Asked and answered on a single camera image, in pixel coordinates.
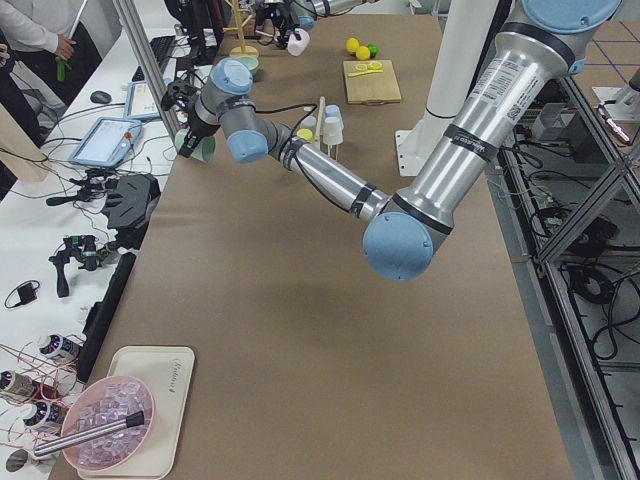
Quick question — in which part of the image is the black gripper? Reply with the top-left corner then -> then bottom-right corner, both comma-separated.
254,2 -> 300,34
179,102 -> 220,158

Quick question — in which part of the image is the green plastic cup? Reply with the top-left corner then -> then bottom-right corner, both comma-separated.
174,129 -> 216,164

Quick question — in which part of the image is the pink plastic cup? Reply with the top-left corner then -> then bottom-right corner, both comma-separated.
286,28 -> 310,56

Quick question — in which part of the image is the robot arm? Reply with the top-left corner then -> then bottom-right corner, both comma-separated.
179,1 -> 639,280
253,0 -> 367,35

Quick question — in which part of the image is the grey plastic cup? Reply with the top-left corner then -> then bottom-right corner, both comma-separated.
300,115 -> 317,131

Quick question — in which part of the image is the blue plastic cup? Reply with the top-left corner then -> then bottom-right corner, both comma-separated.
324,104 -> 342,121

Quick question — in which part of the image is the yellow plastic cup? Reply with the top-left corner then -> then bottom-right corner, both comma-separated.
296,128 -> 315,144

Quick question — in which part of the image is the white plastic cup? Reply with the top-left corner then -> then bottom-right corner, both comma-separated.
322,117 -> 344,147

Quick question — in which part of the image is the wooden mug tree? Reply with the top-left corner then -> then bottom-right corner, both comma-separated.
223,0 -> 259,58

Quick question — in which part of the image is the green bowl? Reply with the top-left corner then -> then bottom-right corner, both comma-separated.
236,56 -> 260,78

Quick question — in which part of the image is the whole yellow lemon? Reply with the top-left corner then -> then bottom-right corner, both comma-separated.
345,37 -> 360,55

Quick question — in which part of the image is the teach pendant tablet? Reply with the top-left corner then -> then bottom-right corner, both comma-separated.
69,117 -> 143,168

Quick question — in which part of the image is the black teleoperation device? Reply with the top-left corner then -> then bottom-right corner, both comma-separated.
46,168 -> 161,249

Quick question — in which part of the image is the green lime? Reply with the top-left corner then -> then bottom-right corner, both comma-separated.
367,43 -> 379,58

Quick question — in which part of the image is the black keyboard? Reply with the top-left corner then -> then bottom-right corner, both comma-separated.
150,35 -> 176,73

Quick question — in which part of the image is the yellow plastic knife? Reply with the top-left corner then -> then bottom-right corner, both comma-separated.
345,69 -> 383,78

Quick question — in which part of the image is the computer mouse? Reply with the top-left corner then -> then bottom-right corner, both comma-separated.
90,90 -> 112,105

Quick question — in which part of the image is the wooden cutting board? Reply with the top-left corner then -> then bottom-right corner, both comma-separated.
342,60 -> 402,104

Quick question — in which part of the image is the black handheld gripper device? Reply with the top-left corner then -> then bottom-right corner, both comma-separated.
49,234 -> 120,298

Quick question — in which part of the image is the person in white shirt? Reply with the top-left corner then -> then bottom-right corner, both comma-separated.
1,1 -> 102,146

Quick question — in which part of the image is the black bar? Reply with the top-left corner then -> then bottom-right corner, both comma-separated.
76,253 -> 136,384

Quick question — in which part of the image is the cream plastic tray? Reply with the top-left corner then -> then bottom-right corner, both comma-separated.
78,346 -> 195,479

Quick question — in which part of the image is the pink bowl of ice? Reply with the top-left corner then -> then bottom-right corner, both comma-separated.
61,375 -> 154,472

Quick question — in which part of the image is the metal muddler stick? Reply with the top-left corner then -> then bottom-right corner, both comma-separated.
33,410 -> 145,458

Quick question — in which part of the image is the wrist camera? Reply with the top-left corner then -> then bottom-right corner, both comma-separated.
161,80 -> 199,120

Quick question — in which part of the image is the white wire cup rack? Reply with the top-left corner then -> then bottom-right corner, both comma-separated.
313,96 -> 341,160

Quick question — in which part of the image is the aluminium frame post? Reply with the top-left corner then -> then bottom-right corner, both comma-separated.
113,0 -> 179,139

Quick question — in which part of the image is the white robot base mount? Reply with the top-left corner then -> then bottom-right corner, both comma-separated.
395,0 -> 499,177

